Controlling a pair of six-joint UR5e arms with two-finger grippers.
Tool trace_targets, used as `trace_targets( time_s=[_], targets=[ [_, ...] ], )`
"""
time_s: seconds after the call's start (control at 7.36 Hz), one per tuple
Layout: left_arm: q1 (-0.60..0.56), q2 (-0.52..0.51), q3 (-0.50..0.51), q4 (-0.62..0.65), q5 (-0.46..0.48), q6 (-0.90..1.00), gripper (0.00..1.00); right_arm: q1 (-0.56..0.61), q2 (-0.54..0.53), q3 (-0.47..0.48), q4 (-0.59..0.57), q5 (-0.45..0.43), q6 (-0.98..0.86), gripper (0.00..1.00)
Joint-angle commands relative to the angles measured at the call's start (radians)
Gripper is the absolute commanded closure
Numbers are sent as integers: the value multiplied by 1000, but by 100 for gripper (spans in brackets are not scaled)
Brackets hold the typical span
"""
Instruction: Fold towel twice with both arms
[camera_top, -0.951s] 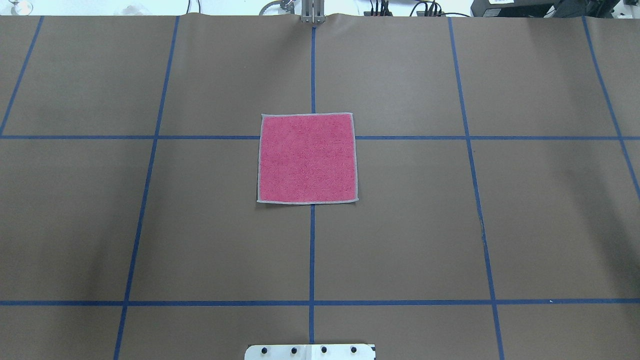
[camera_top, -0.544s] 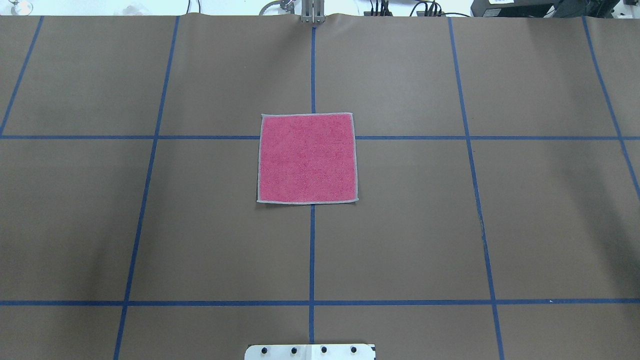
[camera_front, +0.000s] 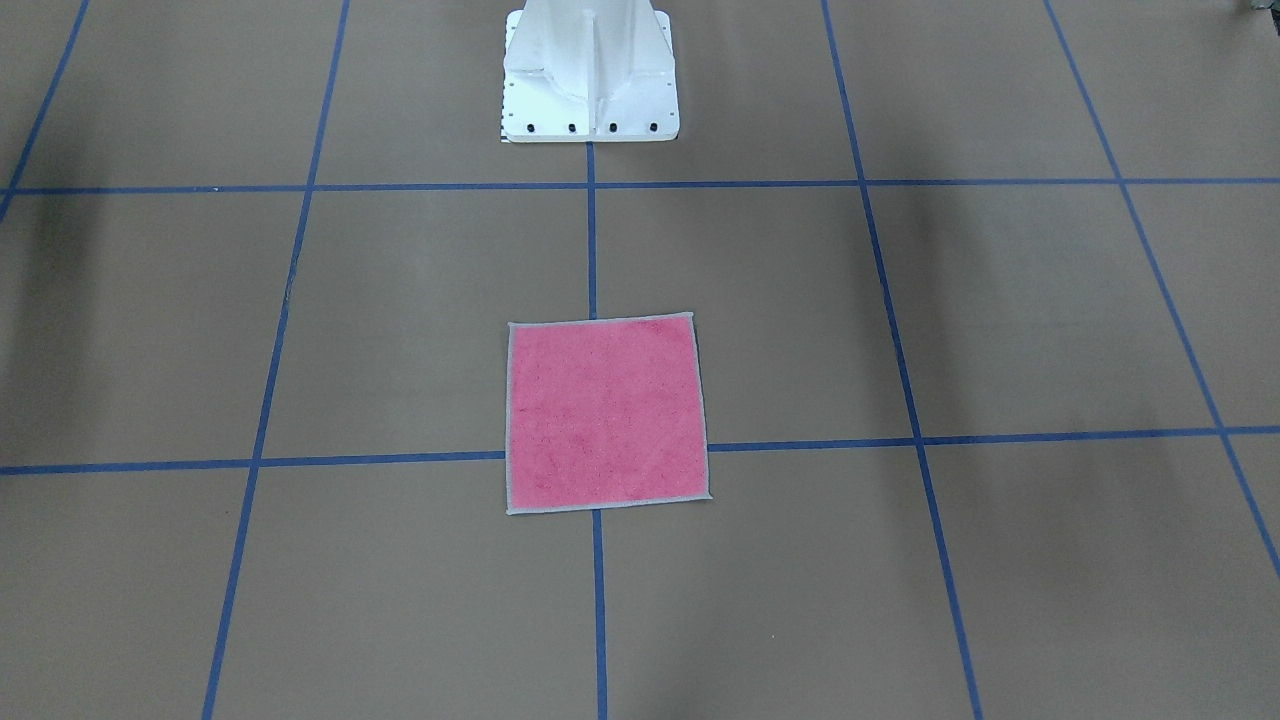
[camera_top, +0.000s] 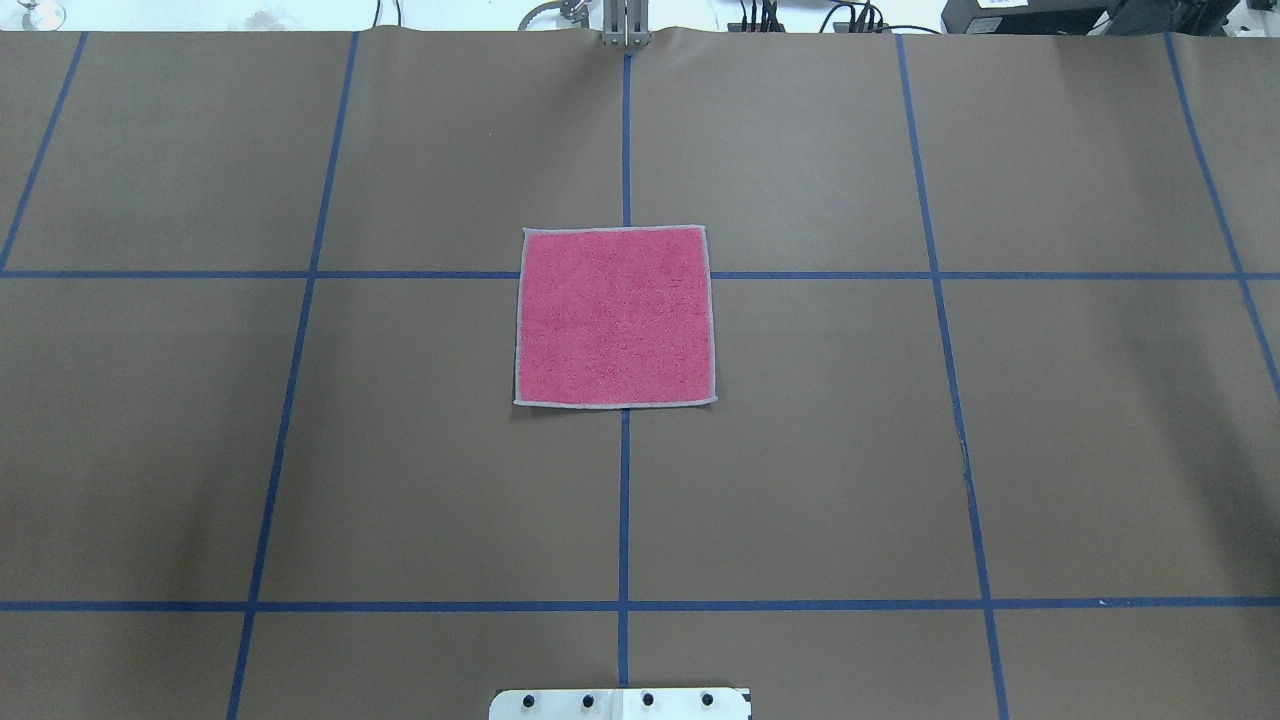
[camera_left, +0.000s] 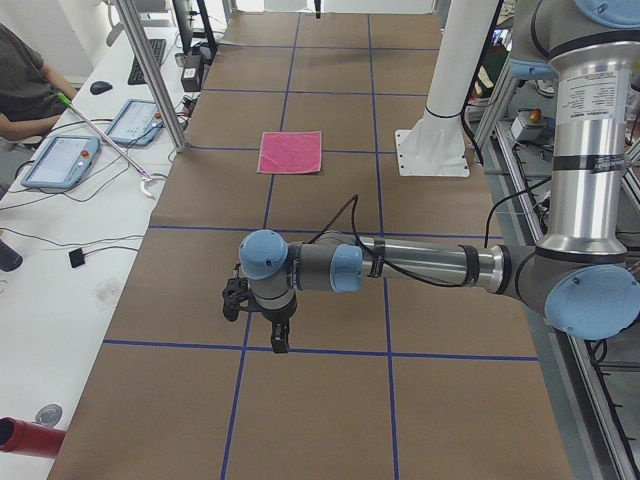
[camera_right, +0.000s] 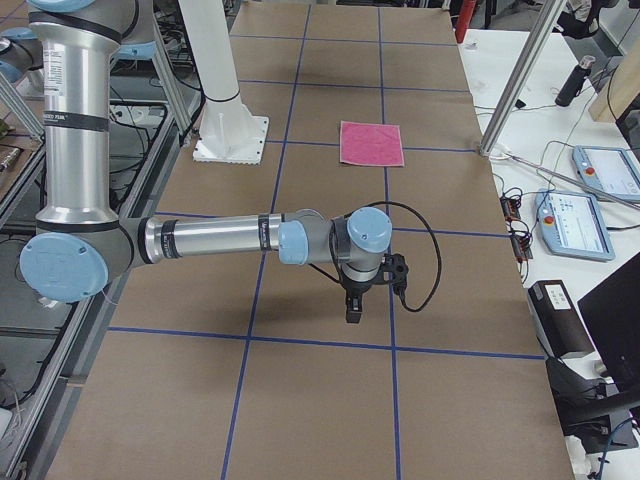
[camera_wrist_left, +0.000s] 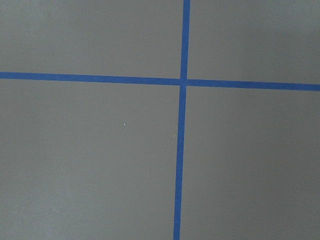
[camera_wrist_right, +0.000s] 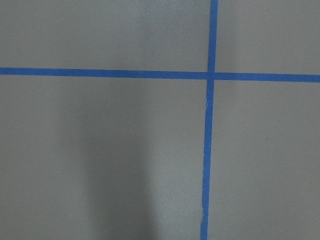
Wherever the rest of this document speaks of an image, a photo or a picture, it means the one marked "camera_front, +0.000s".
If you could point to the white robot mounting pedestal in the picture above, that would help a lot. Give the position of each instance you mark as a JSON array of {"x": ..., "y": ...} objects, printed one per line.
[{"x": 589, "y": 72}]

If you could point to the pink and grey towel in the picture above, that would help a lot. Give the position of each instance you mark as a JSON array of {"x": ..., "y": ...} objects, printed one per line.
[{"x": 604, "y": 414}]

